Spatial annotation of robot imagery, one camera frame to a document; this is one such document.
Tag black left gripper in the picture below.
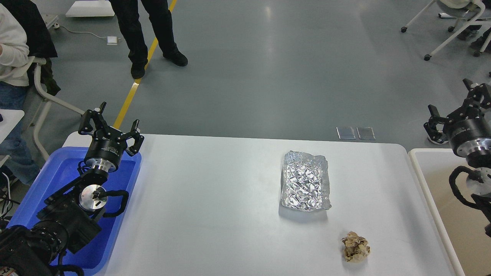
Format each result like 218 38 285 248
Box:
78 102 145 171

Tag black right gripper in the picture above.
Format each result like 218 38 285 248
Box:
423 79 491 158

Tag aluminium foil tray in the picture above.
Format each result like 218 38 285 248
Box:
280 151 332 212

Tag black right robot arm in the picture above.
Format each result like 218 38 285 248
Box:
423 79 491 220

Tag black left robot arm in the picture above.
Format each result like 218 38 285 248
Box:
1 102 144 276

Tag blue plastic bin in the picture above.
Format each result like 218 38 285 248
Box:
1 147 142 276

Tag right metal floor plate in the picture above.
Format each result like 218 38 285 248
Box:
356 127 376 140

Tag metal floor plate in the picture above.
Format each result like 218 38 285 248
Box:
336 127 356 140
356 127 376 140

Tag white office chair on wheels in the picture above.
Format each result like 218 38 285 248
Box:
400 0 490 61

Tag white side table corner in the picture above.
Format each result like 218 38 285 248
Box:
0 109 25 143

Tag beige plastic bin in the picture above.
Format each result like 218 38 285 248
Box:
409 148 491 276

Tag left metal floor plate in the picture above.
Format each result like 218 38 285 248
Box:
336 127 356 140

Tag white chair with jacket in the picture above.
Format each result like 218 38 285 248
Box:
0 0 86 161

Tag standing person in black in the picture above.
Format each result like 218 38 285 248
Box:
109 0 189 80

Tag seated person white sweater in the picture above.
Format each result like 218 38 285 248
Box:
0 5 40 185

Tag white flat base board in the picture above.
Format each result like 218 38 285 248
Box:
65 0 115 17

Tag crumpled brown paper ball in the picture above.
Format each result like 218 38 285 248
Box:
341 231 371 263

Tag white power adapter with cable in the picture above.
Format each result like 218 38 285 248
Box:
52 23 120 45

